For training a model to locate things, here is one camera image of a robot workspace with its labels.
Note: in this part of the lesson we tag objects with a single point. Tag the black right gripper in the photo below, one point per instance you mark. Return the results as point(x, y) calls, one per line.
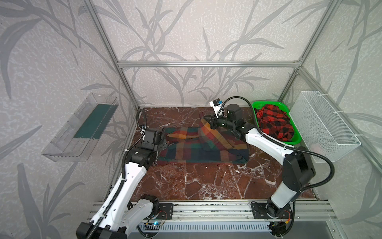
point(214, 121)

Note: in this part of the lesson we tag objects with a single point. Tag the clear plastic wall bin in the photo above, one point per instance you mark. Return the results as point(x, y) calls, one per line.
point(77, 139)

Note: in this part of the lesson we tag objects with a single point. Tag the red black plaid shirt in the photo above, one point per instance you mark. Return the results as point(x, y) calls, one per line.
point(275, 122)

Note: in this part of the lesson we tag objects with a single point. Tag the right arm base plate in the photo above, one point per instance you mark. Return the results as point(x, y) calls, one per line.
point(269, 211)

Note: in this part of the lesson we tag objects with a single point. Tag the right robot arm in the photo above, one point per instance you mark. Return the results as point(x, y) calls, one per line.
point(297, 166)

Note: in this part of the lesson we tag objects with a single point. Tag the multicolour plaid shirt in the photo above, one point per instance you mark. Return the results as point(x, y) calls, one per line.
point(203, 145)

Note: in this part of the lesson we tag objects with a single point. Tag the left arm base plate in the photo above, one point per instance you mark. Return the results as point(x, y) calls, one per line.
point(164, 212)

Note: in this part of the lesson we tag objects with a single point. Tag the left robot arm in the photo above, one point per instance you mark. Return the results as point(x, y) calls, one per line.
point(114, 219)

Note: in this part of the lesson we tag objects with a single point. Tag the pink object in basket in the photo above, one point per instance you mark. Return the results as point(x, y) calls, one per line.
point(317, 148)

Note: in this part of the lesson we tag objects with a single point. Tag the aluminium frame bars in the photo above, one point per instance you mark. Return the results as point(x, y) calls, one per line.
point(297, 65)

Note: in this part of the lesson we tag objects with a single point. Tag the aluminium front rail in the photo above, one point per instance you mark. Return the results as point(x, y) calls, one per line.
point(240, 210)

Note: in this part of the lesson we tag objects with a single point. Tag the white wire mesh basket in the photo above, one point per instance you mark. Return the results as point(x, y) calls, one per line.
point(318, 122)

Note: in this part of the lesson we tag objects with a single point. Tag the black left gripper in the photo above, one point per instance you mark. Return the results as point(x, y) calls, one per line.
point(162, 141)

